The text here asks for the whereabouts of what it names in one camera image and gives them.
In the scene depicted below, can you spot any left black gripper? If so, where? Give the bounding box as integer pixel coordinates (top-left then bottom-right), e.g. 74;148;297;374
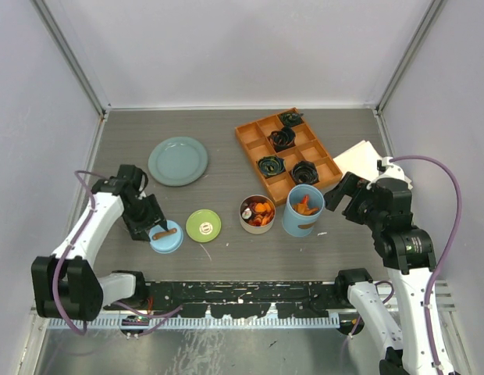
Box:
123;195;166;242

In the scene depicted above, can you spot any blue lid with strap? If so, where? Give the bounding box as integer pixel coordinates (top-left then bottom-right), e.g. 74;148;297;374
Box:
149;220;183;254

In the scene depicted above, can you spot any blue cylindrical lunch container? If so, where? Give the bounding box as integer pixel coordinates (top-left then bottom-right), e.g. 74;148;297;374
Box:
282;184;325;238

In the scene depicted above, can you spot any grey-blue plate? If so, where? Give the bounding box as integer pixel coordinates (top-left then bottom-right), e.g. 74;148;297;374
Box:
148;137;208;187

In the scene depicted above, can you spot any pile of food pieces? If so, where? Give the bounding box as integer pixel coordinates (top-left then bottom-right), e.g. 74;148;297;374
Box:
241;199;275;227

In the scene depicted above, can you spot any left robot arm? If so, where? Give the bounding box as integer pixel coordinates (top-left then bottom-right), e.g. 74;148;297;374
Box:
31;165;167;322

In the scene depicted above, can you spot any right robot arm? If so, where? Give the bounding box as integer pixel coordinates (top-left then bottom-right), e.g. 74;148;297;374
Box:
324;173;455;374

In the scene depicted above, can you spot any white folded cloth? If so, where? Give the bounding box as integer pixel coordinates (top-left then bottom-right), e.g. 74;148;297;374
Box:
333;139;415;188

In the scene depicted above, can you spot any green round lid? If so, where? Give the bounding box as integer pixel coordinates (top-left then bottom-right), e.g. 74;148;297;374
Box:
186;209;222;243

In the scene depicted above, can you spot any rolled black tie right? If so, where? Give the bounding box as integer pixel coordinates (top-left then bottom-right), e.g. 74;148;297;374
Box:
290;160;319;185

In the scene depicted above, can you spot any orange wooden compartment tray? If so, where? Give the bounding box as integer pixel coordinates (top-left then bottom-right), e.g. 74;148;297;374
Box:
235;108;343;205

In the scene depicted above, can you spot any rolled dark tie middle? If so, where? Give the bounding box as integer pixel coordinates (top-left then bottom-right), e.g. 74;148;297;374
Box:
269;127;296;152

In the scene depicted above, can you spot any silver metal bowl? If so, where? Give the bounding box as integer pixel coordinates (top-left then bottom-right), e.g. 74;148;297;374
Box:
239;195;276;234

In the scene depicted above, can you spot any rolled dark tie top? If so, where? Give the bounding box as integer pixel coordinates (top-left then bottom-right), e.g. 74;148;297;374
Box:
279;111;304;127

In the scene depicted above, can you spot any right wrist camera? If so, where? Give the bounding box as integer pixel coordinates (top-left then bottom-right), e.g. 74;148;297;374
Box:
368;157;412;216

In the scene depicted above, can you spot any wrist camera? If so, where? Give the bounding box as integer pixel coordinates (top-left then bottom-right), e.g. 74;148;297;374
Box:
368;157;412;216
116;164;149;195

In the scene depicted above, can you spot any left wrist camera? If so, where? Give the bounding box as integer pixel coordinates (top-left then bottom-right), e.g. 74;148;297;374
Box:
116;164;149;195

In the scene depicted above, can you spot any slotted cable duct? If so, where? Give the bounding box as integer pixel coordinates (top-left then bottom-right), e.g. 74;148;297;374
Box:
48;314;340;330

